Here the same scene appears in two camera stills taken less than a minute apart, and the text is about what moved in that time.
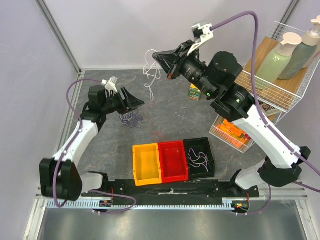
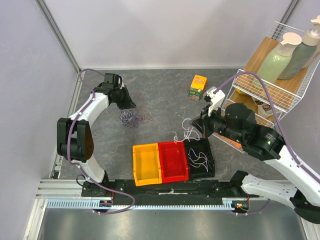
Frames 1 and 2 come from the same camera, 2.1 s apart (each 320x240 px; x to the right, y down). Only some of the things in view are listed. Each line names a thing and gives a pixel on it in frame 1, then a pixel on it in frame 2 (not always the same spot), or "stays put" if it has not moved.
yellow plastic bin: [147, 168] stays put
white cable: [152, 69] to [189, 134]
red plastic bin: [174, 166] stays put
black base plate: [199, 189] stays put
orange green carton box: [194, 93] stays put
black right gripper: [176, 63] to [206, 122]
